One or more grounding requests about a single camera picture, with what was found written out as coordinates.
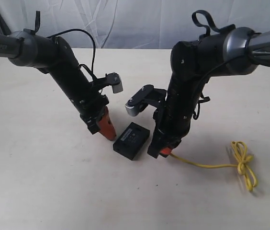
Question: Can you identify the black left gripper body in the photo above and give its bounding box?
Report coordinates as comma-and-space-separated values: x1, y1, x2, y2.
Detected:
50, 64, 108, 134

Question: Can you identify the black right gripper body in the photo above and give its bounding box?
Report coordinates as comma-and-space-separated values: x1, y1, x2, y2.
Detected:
147, 79, 205, 158

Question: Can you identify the small black box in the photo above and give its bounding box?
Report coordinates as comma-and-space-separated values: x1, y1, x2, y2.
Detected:
113, 122, 150, 161

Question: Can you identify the yellow cable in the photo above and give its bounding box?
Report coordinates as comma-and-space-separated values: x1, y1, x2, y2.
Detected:
170, 140, 259, 192

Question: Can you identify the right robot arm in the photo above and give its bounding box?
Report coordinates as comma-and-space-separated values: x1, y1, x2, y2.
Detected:
147, 27, 270, 158

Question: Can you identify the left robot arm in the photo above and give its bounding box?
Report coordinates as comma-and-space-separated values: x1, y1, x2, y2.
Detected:
0, 29, 121, 141

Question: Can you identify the white backdrop curtain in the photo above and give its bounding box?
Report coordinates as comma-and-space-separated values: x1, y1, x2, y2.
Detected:
0, 0, 270, 49

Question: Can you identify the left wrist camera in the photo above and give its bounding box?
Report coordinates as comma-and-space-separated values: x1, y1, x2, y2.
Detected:
93, 72, 123, 93

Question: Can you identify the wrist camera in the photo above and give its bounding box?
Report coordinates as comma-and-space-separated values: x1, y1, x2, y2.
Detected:
125, 84, 167, 117
93, 72, 123, 93

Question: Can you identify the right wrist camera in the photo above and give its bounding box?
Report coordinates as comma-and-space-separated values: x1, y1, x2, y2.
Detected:
125, 84, 167, 117

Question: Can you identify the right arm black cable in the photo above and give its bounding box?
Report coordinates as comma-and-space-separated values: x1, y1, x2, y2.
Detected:
191, 10, 270, 120

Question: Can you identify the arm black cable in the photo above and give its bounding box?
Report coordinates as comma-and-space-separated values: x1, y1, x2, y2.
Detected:
17, 10, 102, 84
191, 10, 270, 120

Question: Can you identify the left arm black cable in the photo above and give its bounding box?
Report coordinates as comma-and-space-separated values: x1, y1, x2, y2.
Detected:
17, 10, 102, 84

